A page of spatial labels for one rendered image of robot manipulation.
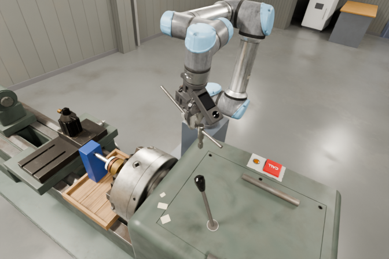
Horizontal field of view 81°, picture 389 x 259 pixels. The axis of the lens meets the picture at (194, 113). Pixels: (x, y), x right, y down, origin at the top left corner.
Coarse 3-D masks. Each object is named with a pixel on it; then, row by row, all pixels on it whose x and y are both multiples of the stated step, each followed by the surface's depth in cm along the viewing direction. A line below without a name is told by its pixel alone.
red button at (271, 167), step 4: (268, 160) 89; (268, 164) 88; (272, 164) 88; (276, 164) 88; (280, 164) 88; (264, 168) 86; (268, 168) 86; (272, 168) 86; (276, 168) 86; (280, 168) 86; (268, 172) 86; (272, 172) 85; (276, 172) 85; (276, 176) 84
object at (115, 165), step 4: (112, 160) 103; (116, 160) 104; (120, 160) 103; (108, 164) 102; (112, 164) 102; (116, 164) 101; (120, 164) 101; (108, 168) 102; (112, 168) 101; (116, 168) 100; (120, 168) 101; (112, 172) 101; (116, 172) 100
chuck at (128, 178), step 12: (132, 156) 90; (144, 156) 91; (156, 156) 92; (132, 168) 87; (144, 168) 86; (120, 180) 85; (132, 180) 84; (120, 192) 85; (132, 192) 83; (120, 204) 85; (120, 216) 90
